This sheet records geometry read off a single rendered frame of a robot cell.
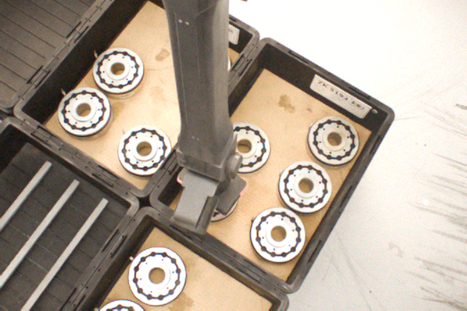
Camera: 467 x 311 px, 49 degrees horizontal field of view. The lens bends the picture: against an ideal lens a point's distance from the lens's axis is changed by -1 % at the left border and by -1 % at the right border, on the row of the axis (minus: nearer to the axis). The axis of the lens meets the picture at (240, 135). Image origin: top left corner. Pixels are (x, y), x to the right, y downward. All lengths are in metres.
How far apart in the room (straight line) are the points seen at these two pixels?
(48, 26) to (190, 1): 0.77
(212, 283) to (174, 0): 0.64
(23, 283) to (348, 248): 0.65
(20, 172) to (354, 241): 0.70
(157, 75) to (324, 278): 0.55
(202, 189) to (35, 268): 0.41
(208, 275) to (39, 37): 0.61
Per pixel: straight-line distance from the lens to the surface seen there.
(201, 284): 0.99
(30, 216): 1.06
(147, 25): 1.17
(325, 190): 1.02
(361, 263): 1.17
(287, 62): 1.05
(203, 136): 0.64
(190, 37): 0.49
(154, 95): 1.09
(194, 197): 0.76
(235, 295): 0.99
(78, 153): 0.96
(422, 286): 1.22
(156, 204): 0.91
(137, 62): 1.09
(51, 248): 1.04
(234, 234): 1.00
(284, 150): 1.05
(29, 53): 1.18
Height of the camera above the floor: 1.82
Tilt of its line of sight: 70 degrees down
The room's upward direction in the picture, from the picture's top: 11 degrees clockwise
